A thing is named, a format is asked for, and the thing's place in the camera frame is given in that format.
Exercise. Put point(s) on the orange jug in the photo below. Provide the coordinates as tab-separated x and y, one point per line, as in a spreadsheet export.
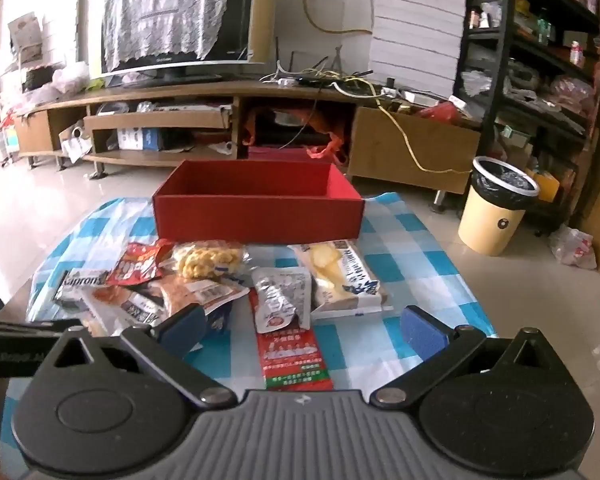
547	185

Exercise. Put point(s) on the stack of white boards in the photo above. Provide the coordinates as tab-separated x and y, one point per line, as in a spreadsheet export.
420	20

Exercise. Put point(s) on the black bin liner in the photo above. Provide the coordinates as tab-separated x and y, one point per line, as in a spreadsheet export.
500	185

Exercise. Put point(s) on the black television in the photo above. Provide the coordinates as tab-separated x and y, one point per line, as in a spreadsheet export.
240	10

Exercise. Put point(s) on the white adapter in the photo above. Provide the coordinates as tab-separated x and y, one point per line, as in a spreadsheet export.
285	80

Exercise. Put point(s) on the white red plastic bag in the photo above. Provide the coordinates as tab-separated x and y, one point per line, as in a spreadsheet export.
575	247

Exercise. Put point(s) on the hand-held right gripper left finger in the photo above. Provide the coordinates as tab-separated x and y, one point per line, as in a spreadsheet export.
185	327

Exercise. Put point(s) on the black shelf rack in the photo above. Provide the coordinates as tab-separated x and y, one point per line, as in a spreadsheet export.
496	90

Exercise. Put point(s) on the wooden television stand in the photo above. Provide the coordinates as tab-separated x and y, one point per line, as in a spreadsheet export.
415	140

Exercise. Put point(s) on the silver white snack packet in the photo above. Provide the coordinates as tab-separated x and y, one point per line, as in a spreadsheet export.
280	295

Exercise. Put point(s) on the silver media player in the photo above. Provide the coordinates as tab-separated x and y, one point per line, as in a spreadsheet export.
190	107

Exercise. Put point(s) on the clear plastic bags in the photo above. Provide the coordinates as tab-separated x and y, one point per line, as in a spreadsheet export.
70	77

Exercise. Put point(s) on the red cardboard box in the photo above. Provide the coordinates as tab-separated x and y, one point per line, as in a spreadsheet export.
255	215

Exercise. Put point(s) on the blue white box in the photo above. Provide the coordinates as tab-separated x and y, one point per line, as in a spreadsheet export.
137	139

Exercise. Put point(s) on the printed cardboard box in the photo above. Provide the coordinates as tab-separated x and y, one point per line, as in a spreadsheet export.
25	35

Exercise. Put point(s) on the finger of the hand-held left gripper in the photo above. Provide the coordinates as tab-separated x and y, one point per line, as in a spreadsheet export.
20	326

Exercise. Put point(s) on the small red plastic bag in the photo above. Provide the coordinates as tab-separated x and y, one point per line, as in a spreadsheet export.
442	110

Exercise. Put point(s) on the crumpled white bag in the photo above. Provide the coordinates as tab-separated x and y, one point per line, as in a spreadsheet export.
75	145

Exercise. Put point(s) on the white power strip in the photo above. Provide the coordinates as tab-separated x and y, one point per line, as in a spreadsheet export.
410	95

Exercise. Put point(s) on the white lace cloth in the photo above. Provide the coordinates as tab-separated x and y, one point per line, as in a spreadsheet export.
155	10

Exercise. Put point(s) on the long red snack packet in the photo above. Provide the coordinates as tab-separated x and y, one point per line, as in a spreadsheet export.
290	355

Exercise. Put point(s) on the blue white checked cloth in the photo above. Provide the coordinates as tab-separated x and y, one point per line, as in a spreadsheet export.
415	265

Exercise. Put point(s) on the black orange snack packet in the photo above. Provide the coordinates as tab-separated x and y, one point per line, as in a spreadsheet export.
130	310

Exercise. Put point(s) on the cream trash bin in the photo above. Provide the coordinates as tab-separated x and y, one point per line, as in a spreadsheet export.
485	225

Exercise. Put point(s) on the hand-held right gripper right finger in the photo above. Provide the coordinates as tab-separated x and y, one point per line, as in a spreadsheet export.
422	327

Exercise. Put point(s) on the black wafer packet white label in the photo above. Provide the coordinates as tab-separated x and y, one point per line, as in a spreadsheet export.
80	280

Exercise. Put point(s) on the orange brown snack packet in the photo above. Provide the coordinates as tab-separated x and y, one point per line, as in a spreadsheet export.
185	295

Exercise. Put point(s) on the white blue bread packet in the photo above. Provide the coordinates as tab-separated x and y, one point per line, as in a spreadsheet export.
350	280

